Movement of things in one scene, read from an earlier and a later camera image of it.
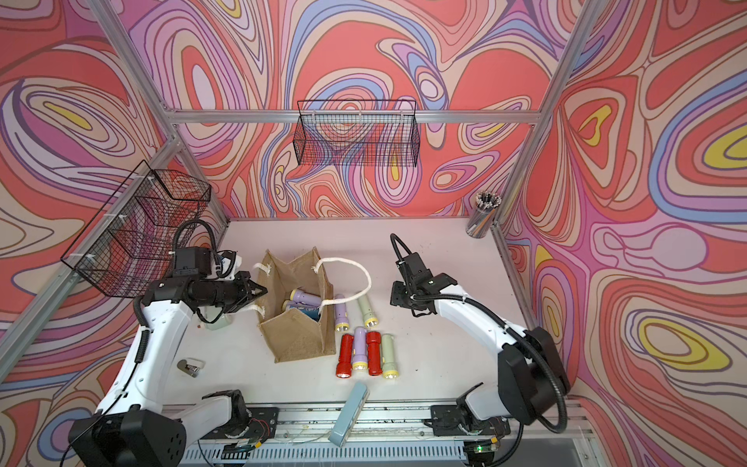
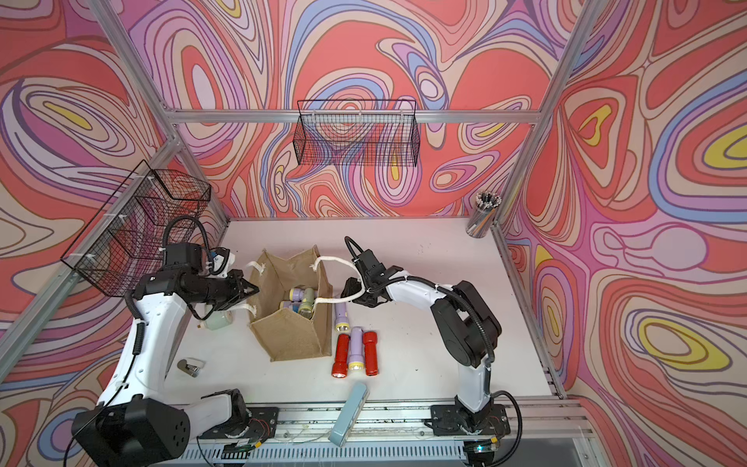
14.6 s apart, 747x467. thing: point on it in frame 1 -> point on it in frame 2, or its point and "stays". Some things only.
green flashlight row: (387, 357) -> (305, 307)
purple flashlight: (341, 321) stays
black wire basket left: (131, 243) stays
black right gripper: (396, 297) -> (349, 292)
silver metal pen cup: (482, 214) stays
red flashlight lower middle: (373, 341) stays
